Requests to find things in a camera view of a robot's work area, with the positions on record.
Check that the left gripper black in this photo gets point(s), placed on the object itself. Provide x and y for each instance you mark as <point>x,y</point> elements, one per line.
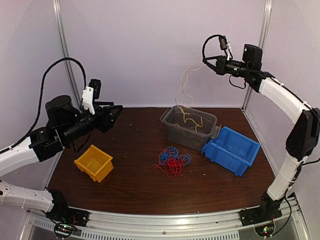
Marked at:
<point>103,125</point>

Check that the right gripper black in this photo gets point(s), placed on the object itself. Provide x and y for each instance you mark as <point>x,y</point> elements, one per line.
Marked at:
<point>220,67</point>

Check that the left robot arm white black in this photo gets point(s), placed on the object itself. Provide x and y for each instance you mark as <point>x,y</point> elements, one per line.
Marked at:
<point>65,125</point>

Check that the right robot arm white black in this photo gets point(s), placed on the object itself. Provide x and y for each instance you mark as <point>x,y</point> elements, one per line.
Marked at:
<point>305,133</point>

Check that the yellow plastic bin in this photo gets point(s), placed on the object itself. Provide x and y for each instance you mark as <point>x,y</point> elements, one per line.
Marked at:
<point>95,163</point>

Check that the clear grey plastic container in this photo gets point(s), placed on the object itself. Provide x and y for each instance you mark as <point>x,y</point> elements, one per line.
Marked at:
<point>190,127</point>

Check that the blue plastic bin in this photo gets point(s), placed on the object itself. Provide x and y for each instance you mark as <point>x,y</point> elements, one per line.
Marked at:
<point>232,150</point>

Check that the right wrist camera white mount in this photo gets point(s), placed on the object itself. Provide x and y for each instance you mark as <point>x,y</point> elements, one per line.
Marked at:
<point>226,47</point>

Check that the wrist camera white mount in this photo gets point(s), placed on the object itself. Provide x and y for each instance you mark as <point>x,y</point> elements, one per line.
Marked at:
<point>226,47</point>
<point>91,93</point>

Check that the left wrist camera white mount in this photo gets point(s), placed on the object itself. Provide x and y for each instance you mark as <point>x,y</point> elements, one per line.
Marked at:
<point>91,93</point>

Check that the right aluminium corner post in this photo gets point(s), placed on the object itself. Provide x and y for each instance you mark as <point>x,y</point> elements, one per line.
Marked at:
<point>263,36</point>

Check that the aluminium corner post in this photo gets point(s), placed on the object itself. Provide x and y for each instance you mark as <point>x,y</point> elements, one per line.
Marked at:
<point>263,36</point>
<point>65,53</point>

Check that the left aluminium corner post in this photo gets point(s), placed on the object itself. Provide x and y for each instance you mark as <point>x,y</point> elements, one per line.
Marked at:
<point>65,53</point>

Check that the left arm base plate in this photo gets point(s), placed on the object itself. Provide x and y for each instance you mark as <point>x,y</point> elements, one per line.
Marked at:
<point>66,214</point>

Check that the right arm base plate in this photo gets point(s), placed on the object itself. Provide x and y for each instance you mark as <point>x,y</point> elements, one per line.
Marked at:
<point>254,216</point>

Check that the aluminium front rail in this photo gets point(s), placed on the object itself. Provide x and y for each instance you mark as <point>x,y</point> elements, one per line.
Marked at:
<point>223,225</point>

